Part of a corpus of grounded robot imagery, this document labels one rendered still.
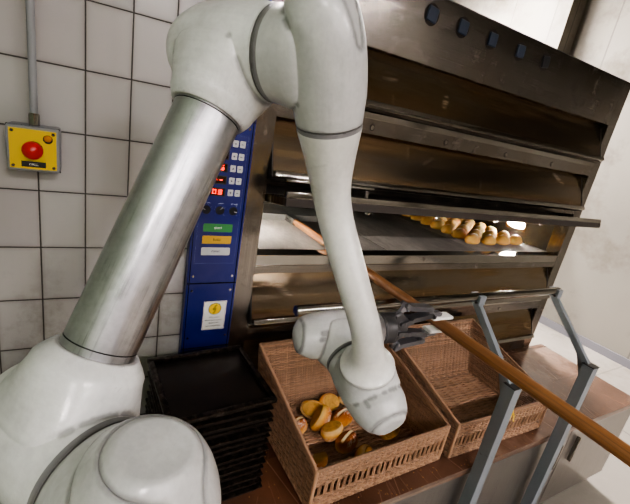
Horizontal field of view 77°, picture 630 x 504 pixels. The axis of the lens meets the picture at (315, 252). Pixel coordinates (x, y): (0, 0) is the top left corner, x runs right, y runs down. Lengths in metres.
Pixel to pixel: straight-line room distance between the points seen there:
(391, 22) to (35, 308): 1.35
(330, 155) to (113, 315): 0.37
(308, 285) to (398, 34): 0.91
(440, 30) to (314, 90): 1.10
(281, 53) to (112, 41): 0.68
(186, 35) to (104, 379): 0.48
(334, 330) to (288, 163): 0.64
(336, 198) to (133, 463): 0.43
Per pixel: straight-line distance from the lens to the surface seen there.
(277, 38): 0.56
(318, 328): 0.82
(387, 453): 1.40
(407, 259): 1.71
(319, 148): 0.58
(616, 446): 0.90
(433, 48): 1.59
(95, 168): 1.19
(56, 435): 0.60
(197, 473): 0.49
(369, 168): 1.45
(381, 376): 0.74
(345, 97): 0.55
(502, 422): 1.52
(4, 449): 0.64
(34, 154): 1.09
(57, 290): 1.29
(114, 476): 0.48
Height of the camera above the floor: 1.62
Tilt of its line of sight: 18 degrees down
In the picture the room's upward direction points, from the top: 11 degrees clockwise
